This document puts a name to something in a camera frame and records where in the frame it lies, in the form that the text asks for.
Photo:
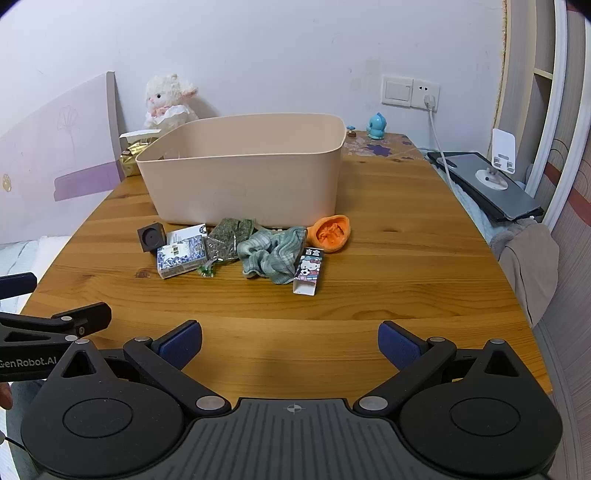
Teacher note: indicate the purple star table sticker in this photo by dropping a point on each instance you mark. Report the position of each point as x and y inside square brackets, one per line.
[377, 150]

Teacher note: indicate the blue white patterned box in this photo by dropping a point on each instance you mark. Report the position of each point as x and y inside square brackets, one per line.
[180, 258]

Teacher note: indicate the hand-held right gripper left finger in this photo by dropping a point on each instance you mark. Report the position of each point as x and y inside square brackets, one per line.
[180, 344]

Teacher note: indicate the small green candy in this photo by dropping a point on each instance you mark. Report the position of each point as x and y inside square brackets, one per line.
[207, 269]

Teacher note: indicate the beige plastic storage bin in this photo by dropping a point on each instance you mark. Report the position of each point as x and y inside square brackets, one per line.
[240, 184]

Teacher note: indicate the beige shelf unit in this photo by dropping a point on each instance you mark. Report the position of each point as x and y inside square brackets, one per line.
[531, 92]

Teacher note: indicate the blue toy figurine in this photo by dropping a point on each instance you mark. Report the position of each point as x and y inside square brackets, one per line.
[377, 127]

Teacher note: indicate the person's left hand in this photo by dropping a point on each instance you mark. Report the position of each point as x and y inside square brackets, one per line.
[5, 398]

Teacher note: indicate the white wall socket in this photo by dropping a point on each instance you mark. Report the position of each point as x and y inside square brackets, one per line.
[421, 90]

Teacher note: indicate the cartoon printed small box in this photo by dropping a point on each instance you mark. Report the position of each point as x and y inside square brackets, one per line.
[308, 272]

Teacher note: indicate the white wall switch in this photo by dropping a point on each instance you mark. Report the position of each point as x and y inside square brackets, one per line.
[397, 91]

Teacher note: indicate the grey brown garment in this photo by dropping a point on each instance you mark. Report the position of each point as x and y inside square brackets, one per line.
[526, 267]

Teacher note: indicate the black cube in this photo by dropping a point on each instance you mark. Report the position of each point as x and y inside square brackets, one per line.
[151, 238]

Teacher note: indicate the white card box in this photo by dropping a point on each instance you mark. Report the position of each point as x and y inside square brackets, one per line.
[182, 234]

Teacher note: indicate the white wardrobe frame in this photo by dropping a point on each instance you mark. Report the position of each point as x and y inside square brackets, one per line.
[565, 115]

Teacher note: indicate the green foil tea packet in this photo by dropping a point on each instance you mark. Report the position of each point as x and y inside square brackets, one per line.
[221, 249]
[245, 227]
[225, 227]

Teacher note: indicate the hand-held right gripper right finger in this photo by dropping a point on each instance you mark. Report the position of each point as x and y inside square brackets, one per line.
[399, 344]

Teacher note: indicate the white paper carton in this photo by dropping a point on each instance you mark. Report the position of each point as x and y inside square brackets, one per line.
[138, 136]

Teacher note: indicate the white plush lamb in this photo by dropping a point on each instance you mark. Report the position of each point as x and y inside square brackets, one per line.
[166, 99]

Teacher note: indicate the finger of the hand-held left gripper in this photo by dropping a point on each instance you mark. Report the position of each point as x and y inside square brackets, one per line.
[87, 318]
[18, 284]

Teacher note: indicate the white phone stand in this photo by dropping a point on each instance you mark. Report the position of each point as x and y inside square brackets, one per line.
[503, 147]

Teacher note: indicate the green checked cloth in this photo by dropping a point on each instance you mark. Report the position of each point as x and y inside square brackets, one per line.
[272, 256]

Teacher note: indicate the gold foil packet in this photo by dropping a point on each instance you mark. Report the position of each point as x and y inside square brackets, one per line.
[131, 159]

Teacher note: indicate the white bedding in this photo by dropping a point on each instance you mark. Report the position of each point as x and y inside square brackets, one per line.
[27, 258]

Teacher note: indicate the pink purple headboard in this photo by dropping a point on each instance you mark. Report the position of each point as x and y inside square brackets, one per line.
[55, 161]

